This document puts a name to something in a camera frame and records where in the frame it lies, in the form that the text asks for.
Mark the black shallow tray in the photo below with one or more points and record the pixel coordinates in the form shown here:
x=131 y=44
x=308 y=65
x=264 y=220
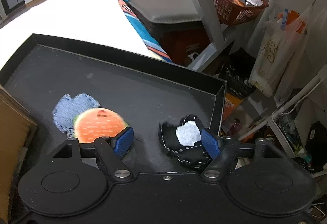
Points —
x=115 y=81

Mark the burger plush toy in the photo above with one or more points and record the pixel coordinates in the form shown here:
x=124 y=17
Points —
x=97 y=124

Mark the grey padded bench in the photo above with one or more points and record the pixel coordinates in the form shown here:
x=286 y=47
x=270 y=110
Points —
x=173 y=6

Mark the black top desk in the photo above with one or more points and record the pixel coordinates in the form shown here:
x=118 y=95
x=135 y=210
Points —
x=201 y=9

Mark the small blue denim plush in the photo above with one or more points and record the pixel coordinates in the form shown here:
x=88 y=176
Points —
x=74 y=106

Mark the orange plastic basket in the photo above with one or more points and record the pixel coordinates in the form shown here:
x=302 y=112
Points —
x=230 y=12

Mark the white metal rack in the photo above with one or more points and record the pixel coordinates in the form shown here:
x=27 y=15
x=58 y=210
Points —
x=288 y=109

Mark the white plastic bag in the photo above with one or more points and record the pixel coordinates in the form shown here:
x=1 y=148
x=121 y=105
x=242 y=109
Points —
x=276 y=60

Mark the brown cardboard box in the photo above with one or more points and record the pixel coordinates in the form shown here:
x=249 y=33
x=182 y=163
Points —
x=12 y=137

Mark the black felt pouch white patch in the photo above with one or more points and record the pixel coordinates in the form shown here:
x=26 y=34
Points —
x=171 y=142

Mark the black plastic bag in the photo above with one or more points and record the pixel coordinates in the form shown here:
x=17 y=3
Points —
x=237 y=73

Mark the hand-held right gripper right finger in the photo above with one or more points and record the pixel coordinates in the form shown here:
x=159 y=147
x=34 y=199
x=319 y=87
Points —
x=210 y=143

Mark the brown storage box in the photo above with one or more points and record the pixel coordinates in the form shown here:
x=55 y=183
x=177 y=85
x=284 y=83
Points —
x=184 y=45

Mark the striped blue orange towel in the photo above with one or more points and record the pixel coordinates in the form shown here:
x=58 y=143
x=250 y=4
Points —
x=143 y=32

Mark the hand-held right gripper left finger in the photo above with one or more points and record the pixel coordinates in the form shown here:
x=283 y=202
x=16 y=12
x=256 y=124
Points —
x=124 y=142

